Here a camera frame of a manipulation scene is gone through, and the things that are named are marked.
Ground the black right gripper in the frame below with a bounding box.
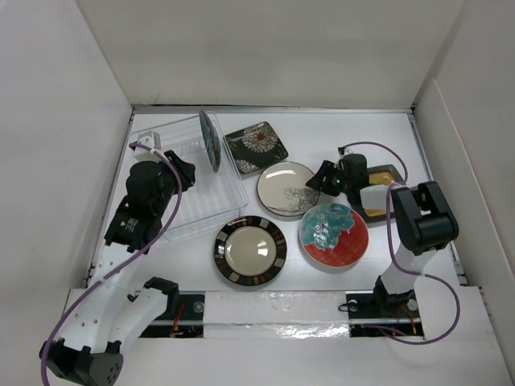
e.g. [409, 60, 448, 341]
[305, 160, 352, 197]

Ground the cream round plate tree design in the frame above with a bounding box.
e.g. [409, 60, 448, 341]
[257, 162, 320, 217]

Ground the blue round plate brown rim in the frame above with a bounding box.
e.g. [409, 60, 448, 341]
[199, 110, 221, 173]

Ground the round plate black checkered rim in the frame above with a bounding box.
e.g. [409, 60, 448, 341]
[213, 216, 287, 287]

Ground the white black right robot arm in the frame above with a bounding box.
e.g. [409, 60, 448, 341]
[299, 154, 459, 320]

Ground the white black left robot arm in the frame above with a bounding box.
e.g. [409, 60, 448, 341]
[39, 142, 196, 385]

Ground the clear plastic dish rack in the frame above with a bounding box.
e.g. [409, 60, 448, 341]
[130, 110, 249, 241]

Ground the red teal round plate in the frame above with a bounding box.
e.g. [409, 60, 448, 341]
[299, 203, 369, 269]

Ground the square yellow plate dark rim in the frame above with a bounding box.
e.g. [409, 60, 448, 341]
[351, 164, 403, 224]

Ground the black square floral plate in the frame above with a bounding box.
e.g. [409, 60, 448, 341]
[225, 121, 289, 175]

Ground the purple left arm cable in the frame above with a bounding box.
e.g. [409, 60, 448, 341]
[39, 141, 184, 386]

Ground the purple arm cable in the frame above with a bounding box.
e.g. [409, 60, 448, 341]
[39, 141, 184, 386]
[340, 140, 462, 346]

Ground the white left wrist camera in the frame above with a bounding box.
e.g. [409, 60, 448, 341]
[129, 131, 162, 162]

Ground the aluminium frame rail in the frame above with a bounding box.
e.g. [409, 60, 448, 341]
[132, 104, 413, 114]

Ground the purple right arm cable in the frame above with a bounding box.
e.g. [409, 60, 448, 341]
[340, 140, 462, 346]

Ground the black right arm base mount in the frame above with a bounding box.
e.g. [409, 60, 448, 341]
[338, 292, 424, 338]

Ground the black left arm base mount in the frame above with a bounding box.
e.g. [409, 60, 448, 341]
[140, 292, 205, 339]

